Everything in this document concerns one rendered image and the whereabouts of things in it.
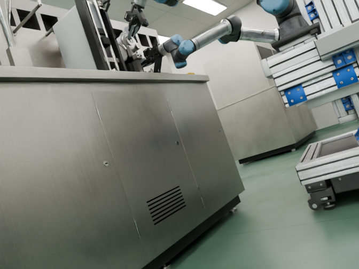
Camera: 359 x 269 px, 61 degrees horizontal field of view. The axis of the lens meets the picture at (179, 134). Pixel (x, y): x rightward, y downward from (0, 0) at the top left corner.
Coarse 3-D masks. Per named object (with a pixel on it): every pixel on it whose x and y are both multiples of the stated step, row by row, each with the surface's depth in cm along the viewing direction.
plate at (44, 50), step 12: (24, 36) 177; (36, 36) 184; (48, 36) 190; (36, 48) 181; (48, 48) 188; (144, 48) 268; (36, 60) 178; (48, 60) 185; (60, 60) 192; (168, 72) 286
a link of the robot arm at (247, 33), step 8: (240, 32) 196; (248, 32) 199; (256, 32) 201; (264, 32) 202; (272, 32) 204; (224, 40) 199; (232, 40) 199; (240, 40) 203; (248, 40) 203; (256, 40) 204; (264, 40) 205; (272, 40) 206
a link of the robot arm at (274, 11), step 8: (256, 0) 144; (264, 0) 139; (272, 0) 138; (280, 0) 136; (288, 0) 138; (264, 8) 140; (272, 8) 138; (280, 8) 138; (288, 8) 143; (280, 16) 148
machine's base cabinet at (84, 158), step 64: (0, 128) 91; (64, 128) 109; (128, 128) 134; (192, 128) 175; (0, 192) 86; (64, 192) 101; (128, 192) 123; (192, 192) 156; (0, 256) 81; (64, 256) 94; (128, 256) 113
